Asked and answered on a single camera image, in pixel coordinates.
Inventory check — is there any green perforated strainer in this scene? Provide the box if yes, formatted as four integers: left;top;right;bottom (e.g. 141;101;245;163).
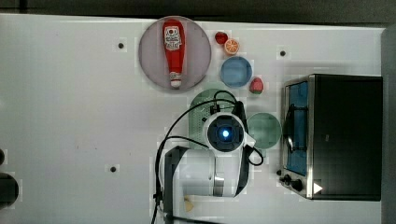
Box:
188;89;233;144

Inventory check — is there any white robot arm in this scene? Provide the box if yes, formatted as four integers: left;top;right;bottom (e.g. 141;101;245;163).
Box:
158;112;255;224

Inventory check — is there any blue bowl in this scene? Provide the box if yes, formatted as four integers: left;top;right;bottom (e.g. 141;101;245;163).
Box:
220;56;252;88

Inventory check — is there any grey round plate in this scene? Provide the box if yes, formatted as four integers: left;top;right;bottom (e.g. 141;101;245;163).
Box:
138;16;212;90

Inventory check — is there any red toy strawberry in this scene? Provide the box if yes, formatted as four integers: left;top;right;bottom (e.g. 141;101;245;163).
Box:
249;77;264;94

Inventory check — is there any green mug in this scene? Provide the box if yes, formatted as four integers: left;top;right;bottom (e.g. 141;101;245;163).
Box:
247;113;282;155

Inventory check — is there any orange slice toy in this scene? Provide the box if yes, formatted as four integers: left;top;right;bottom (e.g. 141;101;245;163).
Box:
223;38;239;55

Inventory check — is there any red toy apple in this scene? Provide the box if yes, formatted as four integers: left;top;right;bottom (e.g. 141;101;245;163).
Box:
215;32;228;45

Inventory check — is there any red ketchup bottle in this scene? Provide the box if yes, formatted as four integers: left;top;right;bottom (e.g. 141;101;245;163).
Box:
163;19;186;88

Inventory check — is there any black toaster oven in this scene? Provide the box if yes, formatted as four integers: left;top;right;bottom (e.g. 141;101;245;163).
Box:
276;74;383;202

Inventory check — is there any black round object left edge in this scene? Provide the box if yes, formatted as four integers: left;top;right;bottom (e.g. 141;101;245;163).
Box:
0;173;19;209

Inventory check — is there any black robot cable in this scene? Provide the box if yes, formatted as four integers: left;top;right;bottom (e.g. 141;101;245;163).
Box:
150;90;264;224

